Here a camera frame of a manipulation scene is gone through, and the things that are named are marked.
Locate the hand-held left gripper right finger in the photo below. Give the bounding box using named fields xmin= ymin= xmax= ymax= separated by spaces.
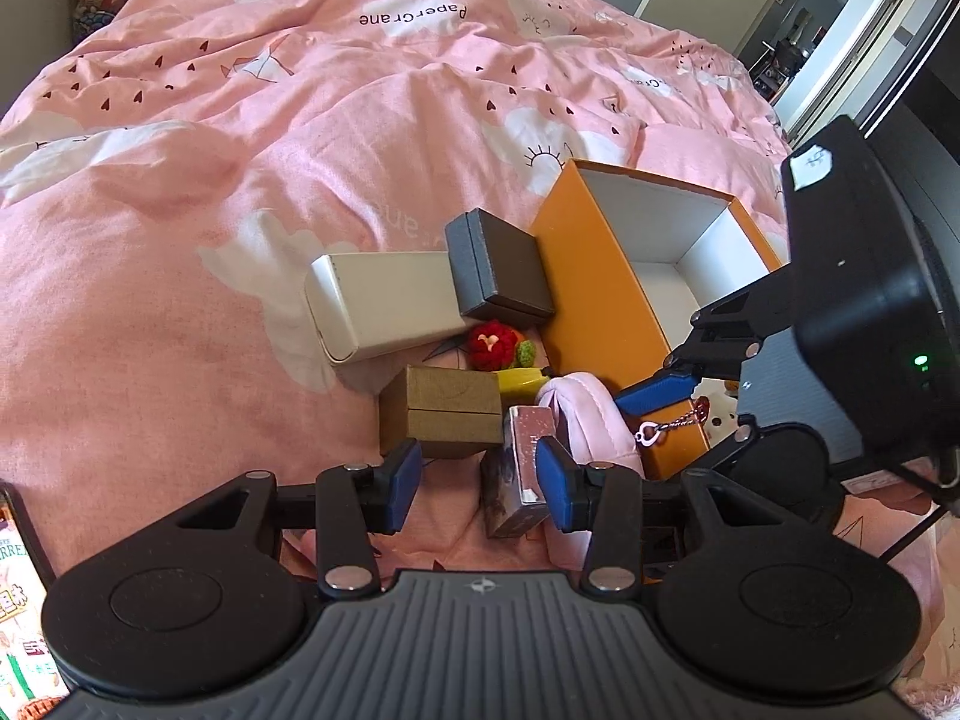
xmin=534 ymin=436 xmax=788 ymax=592

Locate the small metallic pink box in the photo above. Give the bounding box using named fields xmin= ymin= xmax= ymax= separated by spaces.
xmin=480 ymin=405 xmax=560 ymax=539

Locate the brown cardboard box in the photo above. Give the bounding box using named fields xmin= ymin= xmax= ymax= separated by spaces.
xmin=377 ymin=364 xmax=503 ymax=460

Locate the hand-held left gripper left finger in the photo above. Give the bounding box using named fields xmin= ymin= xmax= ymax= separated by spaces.
xmin=176 ymin=439 xmax=425 ymax=593

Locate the small yellow object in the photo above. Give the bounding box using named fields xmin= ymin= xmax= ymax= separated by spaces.
xmin=496 ymin=366 xmax=552 ymax=398

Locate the colourful snack package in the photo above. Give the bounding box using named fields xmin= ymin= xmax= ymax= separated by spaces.
xmin=0 ymin=484 xmax=70 ymax=715

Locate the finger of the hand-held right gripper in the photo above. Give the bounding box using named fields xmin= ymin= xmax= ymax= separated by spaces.
xmin=615 ymin=262 xmax=796 ymax=421
xmin=677 ymin=421 xmax=760 ymax=477

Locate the black cable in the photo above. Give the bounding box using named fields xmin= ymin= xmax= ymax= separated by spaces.
xmin=883 ymin=457 xmax=960 ymax=565

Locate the long white box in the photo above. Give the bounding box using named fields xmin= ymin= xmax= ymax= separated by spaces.
xmin=304 ymin=251 xmax=470 ymax=367

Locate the pink fabric pouch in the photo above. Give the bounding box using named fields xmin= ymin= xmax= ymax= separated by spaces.
xmin=536 ymin=373 xmax=646 ymax=571

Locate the heart charm keychain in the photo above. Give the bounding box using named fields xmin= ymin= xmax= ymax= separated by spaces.
xmin=634 ymin=399 xmax=712 ymax=449

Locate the dark cabinet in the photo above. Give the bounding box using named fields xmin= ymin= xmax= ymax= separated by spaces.
xmin=862 ymin=64 xmax=960 ymax=256

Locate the black square box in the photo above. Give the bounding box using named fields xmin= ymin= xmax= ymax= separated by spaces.
xmin=444 ymin=208 xmax=556 ymax=327

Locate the red crochet flower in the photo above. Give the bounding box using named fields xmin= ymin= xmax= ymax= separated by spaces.
xmin=466 ymin=321 xmax=537 ymax=372

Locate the orange cardboard box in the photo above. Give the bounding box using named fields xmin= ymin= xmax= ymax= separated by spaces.
xmin=529 ymin=157 xmax=792 ymax=482

